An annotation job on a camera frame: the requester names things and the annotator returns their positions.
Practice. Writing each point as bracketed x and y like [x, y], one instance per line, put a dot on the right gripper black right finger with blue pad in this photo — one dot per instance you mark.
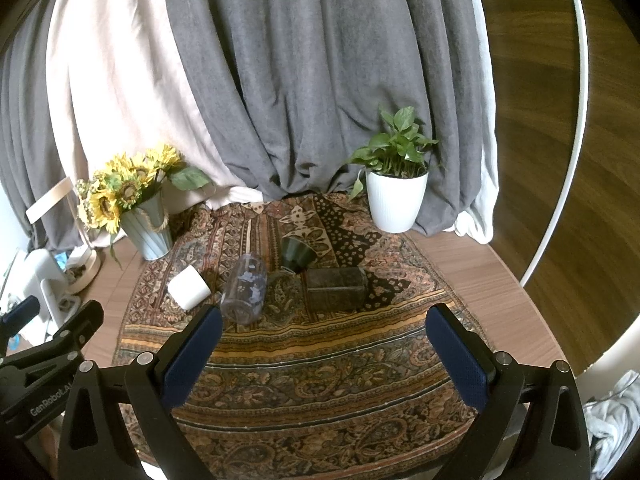
[529, 423]

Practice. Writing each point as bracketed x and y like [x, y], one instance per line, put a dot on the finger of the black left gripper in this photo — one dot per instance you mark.
[12, 322]
[61, 354]

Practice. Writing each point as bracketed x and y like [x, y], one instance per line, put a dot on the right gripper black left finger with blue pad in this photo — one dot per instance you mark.
[95, 441]

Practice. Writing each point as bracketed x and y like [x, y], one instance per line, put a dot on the white ceramic cup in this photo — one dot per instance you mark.
[188, 289]

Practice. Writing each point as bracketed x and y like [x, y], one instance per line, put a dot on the dark green cup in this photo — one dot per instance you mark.
[296, 255]

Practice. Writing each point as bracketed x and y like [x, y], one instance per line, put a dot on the white plastic appliance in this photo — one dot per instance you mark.
[38, 274]

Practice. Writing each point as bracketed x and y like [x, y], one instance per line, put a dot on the crumpled grey cloth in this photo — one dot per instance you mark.
[612, 423]

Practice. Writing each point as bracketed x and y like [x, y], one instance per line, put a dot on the sunflower bouquet in grey vase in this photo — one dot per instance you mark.
[126, 196]

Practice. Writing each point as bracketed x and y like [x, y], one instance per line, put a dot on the patterned paisley cloth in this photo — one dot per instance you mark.
[352, 392]

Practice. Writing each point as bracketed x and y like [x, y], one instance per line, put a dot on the dark glass jar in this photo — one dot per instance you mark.
[335, 289]

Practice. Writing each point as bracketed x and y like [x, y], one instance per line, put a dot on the beige sheer curtain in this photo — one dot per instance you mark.
[116, 85]

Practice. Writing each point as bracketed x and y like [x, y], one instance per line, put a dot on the white pot green plant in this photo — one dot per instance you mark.
[394, 168]

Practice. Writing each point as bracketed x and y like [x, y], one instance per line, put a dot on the grey curtain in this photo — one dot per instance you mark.
[288, 89]

